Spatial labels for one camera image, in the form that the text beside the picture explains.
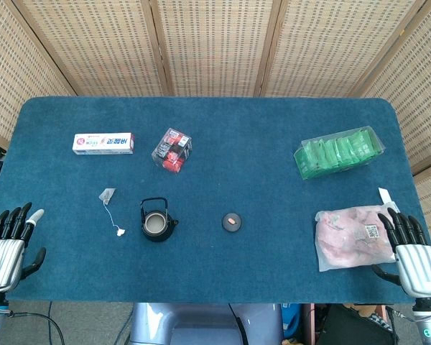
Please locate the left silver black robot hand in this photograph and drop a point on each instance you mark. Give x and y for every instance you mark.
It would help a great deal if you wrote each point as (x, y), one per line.
(3, 258)

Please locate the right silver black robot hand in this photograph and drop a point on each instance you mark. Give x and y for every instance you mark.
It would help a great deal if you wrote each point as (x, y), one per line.
(416, 266)

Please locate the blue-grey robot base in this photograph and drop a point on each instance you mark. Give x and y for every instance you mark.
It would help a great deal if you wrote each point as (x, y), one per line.
(201, 323)

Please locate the pink food in plastic bag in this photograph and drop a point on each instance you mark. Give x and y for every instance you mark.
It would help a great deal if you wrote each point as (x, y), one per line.
(348, 237)

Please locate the green packets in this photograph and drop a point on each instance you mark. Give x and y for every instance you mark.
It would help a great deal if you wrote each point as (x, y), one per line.
(330, 154)

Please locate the small black round lid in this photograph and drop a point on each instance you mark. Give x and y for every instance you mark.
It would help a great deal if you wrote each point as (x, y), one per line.
(233, 226)

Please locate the white paper tag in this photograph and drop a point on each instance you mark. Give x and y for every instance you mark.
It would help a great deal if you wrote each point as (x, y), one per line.
(384, 195)

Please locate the white pink toothpaste box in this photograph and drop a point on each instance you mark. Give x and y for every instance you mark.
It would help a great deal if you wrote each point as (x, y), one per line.
(104, 143)

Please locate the clear box red black items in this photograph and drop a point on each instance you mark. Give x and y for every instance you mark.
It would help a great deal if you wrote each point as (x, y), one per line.
(172, 151)

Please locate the blue carpet table cover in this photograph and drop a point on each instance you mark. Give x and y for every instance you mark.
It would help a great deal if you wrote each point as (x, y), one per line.
(237, 172)

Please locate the woven wooden folding screen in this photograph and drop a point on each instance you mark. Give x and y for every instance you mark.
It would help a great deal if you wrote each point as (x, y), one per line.
(215, 46)

